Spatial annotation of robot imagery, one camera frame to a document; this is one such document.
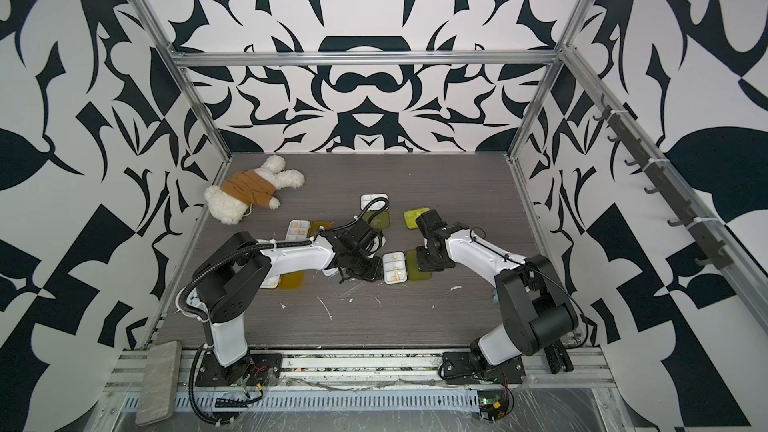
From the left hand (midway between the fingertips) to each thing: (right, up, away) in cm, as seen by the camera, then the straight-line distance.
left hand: (382, 271), depth 90 cm
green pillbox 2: (+10, +15, +12) cm, 22 cm away
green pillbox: (-1, +15, -5) cm, 16 cm away
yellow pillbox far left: (-26, +11, +9) cm, 30 cm away
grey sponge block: (-51, -21, -21) cm, 59 cm away
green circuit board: (+26, -26, -19) cm, 41 cm away
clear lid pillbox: (-14, -1, -1) cm, 14 cm away
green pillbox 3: (+9, 0, +2) cm, 9 cm away
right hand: (+13, +3, +1) cm, 13 cm away
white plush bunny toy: (-48, +20, +7) cm, 53 cm away
